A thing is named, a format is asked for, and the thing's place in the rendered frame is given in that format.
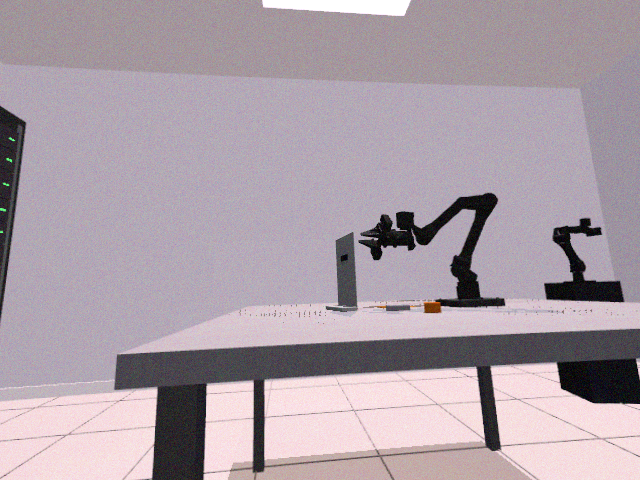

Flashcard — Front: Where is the orange block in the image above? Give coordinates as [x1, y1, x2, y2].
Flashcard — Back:
[424, 302, 441, 313]

